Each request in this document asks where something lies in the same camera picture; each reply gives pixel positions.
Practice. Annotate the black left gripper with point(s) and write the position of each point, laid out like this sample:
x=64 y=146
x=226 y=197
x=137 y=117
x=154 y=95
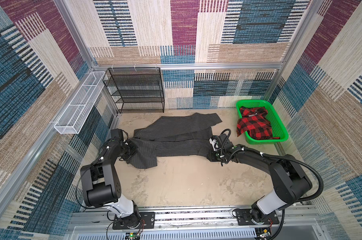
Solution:
x=133 y=147

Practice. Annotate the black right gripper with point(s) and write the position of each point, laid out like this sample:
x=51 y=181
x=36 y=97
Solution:
x=212 y=158

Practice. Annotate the dark grey striped shirt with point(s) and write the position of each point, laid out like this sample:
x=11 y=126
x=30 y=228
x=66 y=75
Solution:
x=173 y=137

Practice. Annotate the green plastic basket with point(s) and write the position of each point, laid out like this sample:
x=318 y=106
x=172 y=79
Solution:
x=278 y=128

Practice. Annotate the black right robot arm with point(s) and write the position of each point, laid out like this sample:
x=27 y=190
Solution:
x=293 y=180

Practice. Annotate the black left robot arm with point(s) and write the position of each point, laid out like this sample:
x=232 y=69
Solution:
x=100 y=182

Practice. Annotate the red black plaid shirt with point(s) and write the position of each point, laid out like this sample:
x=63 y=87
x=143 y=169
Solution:
x=253 y=121

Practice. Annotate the black wire shelf rack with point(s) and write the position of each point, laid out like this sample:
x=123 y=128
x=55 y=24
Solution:
x=136 y=90

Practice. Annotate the white wire mesh tray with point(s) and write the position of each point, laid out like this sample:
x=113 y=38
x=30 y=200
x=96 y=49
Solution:
x=76 y=113

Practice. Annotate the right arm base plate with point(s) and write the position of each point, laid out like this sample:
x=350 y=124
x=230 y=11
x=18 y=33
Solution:
x=249 y=217

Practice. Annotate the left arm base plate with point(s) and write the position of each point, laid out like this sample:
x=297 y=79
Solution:
x=144 y=220

